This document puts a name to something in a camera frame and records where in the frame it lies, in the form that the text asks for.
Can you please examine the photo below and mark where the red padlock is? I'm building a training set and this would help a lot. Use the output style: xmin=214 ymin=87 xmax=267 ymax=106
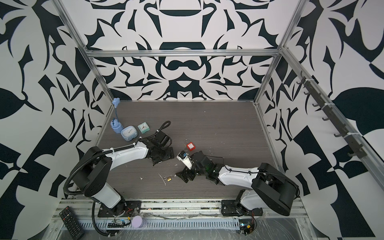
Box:
xmin=185 ymin=139 xmax=196 ymax=151

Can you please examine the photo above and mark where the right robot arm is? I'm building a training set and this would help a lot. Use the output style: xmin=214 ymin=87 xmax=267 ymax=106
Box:
xmin=176 ymin=159 xmax=300 ymax=216

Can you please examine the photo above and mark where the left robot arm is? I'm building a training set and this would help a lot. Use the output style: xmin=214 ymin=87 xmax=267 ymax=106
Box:
xmin=63 ymin=121 xmax=175 ymax=217

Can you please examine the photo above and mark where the mint green alarm clock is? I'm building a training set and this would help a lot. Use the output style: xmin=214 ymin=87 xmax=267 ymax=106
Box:
xmin=138 ymin=122 xmax=150 ymax=134

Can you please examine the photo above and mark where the light blue alarm clock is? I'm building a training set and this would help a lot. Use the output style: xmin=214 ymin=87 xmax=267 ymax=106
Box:
xmin=121 ymin=126 xmax=138 ymax=142

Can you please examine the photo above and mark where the purple round lid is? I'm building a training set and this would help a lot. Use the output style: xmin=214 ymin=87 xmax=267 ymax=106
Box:
xmin=131 ymin=216 xmax=147 ymax=229

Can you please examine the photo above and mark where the green circuit board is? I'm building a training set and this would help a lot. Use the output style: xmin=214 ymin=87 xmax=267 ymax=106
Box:
xmin=239 ymin=219 xmax=257 ymax=236

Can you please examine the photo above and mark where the black remote control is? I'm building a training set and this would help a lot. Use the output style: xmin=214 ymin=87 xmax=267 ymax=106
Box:
xmin=59 ymin=206 xmax=85 ymax=240

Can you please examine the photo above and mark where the black hook rack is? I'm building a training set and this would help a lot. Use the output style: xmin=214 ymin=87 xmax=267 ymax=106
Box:
xmin=298 ymin=76 xmax=368 ymax=159

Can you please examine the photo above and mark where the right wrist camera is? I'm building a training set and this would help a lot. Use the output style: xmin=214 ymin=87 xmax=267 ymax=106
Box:
xmin=177 ymin=151 xmax=193 ymax=170

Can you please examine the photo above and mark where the white cable duct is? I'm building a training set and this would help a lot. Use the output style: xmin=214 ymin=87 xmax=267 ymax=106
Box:
xmin=96 ymin=219 xmax=240 ymax=231

